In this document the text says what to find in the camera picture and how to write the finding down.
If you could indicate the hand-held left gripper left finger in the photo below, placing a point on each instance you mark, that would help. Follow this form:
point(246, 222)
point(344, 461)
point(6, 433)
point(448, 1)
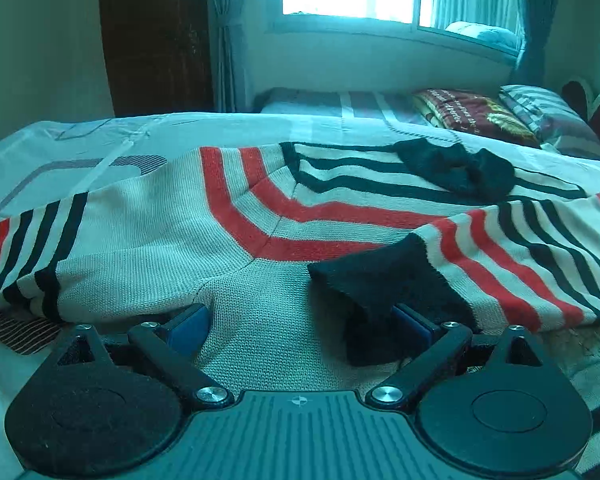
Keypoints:
point(189, 331)

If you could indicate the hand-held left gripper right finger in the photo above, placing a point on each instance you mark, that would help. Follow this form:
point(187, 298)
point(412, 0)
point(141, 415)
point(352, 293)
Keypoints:
point(411, 327)

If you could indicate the striped knit sweater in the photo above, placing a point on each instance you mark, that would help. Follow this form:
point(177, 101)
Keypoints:
point(155, 240)

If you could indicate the red patterned folded blanket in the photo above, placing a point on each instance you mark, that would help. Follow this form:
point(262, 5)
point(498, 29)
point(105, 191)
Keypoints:
point(472, 112)

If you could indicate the light patterned bed sheet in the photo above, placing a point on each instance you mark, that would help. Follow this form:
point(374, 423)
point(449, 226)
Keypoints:
point(55, 140)

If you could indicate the grey striped pillow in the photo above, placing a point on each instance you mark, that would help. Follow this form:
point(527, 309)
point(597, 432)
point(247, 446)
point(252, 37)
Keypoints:
point(555, 115)

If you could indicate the dark wooden wardrobe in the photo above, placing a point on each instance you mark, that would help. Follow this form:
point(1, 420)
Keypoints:
point(155, 35)

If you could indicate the blue curtain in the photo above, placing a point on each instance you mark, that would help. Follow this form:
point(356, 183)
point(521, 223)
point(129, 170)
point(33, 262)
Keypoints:
point(535, 20)
point(226, 35)

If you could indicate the folded quilt on windowsill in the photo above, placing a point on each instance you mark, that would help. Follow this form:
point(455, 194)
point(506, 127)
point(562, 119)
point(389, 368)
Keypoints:
point(485, 35)

